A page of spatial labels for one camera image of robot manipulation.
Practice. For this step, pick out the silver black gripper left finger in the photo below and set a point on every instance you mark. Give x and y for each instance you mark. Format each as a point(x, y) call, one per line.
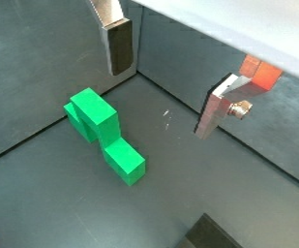
point(117, 34)

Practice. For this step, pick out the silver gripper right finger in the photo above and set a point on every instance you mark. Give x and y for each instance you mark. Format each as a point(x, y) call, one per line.
point(227, 98)

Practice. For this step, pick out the green bridge-shaped block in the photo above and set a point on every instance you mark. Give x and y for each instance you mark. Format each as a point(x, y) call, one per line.
point(94, 119)

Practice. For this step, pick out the black angle bracket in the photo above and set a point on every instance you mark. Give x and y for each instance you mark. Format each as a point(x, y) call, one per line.
point(207, 235)

